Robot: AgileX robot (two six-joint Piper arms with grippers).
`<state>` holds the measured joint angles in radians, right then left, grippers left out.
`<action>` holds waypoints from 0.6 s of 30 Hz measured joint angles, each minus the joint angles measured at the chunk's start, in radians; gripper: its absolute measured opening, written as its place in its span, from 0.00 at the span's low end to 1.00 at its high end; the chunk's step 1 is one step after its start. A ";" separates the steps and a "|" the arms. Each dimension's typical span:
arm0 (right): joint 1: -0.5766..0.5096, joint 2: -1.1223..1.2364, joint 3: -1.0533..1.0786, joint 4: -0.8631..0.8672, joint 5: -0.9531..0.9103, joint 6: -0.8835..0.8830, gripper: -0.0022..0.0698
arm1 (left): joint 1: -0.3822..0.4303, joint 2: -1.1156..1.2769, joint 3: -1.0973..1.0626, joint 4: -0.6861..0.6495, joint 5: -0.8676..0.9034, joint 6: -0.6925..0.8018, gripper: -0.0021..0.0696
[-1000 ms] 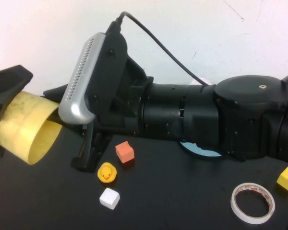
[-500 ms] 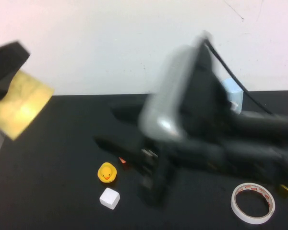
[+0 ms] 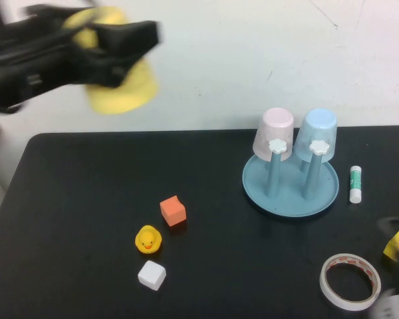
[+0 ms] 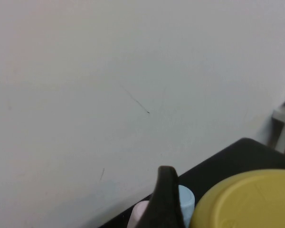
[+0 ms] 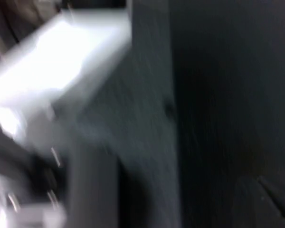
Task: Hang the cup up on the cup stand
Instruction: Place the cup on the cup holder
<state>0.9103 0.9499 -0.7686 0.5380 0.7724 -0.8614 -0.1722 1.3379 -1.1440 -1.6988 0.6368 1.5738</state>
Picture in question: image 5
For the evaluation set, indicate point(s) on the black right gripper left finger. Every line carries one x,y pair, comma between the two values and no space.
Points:
92,194

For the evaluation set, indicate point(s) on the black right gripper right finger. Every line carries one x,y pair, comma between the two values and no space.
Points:
263,209

